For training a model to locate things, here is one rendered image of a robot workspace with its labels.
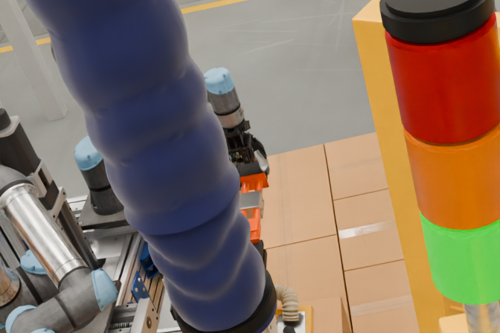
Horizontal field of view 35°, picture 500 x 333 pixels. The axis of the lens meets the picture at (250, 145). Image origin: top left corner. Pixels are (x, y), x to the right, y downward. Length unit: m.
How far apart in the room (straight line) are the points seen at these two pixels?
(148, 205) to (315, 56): 3.89
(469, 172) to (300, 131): 4.18
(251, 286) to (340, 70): 3.49
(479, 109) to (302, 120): 4.29
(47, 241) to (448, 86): 1.40
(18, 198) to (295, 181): 1.70
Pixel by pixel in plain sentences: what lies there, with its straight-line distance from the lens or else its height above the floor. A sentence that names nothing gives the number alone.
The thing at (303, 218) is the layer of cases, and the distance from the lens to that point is 3.09.
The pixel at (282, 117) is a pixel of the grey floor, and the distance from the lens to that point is 4.75.
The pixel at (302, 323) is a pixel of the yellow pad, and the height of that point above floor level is 1.07.
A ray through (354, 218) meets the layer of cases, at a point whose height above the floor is 0.54.
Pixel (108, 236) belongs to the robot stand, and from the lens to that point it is 2.69.
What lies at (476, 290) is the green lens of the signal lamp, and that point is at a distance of 0.45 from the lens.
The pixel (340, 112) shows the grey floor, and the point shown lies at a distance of 4.65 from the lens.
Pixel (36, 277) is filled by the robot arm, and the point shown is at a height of 1.24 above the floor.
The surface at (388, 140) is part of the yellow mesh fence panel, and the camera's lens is 0.98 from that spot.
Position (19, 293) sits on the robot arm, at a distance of 2.16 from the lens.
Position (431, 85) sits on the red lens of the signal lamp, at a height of 2.30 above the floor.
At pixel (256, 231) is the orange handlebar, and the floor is 1.19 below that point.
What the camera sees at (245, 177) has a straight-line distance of 2.25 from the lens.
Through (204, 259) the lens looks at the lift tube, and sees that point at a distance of 1.56.
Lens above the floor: 2.50
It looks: 33 degrees down
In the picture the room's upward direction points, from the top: 18 degrees counter-clockwise
